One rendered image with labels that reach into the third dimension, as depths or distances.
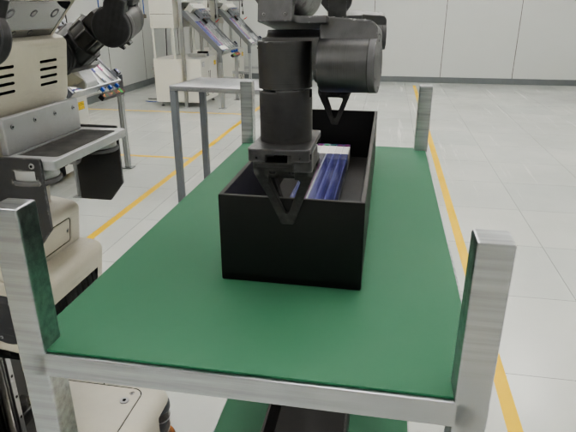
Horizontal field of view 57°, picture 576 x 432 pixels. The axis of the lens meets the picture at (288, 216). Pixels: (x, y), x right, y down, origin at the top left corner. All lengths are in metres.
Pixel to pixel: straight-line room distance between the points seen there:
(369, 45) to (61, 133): 0.70
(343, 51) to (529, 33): 9.70
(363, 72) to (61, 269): 0.75
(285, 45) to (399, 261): 0.33
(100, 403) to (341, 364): 1.13
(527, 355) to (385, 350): 1.81
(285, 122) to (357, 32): 0.11
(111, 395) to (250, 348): 1.08
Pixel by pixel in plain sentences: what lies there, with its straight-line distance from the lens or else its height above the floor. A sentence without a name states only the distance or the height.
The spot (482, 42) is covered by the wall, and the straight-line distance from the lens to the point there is 10.08.
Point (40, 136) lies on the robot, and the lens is 1.04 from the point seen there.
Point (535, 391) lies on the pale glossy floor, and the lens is 2.17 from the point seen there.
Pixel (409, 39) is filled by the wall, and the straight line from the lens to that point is 9.96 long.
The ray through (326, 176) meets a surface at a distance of 0.92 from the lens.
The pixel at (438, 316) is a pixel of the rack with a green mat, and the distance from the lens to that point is 0.62.
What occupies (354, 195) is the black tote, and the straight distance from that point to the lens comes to 0.93.
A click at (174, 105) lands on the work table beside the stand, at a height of 0.68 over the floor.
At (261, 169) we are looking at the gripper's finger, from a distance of 0.58.
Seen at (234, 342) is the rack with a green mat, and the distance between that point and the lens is 0.56.
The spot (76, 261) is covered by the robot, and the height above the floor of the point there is 0.79.
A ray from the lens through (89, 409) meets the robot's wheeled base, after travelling 1.58.
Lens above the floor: 1.27
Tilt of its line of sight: 22 degrees down
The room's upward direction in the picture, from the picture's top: straight up
